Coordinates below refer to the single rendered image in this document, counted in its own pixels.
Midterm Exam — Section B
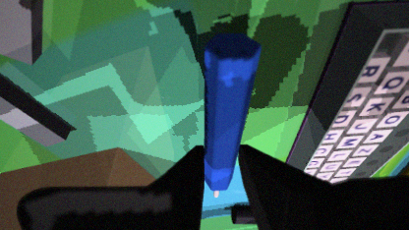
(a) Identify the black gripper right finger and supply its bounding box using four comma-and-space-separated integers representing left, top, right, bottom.
238, 144, 409, 230

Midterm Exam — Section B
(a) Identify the blue stylus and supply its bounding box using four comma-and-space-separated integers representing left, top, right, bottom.
204, 33, 262, 198

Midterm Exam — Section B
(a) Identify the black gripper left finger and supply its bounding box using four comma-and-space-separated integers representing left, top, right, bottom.
17, 145, 205, 230

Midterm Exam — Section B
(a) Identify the grey keyboard with keys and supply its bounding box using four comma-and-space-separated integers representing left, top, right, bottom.
285, 0, 409, 183

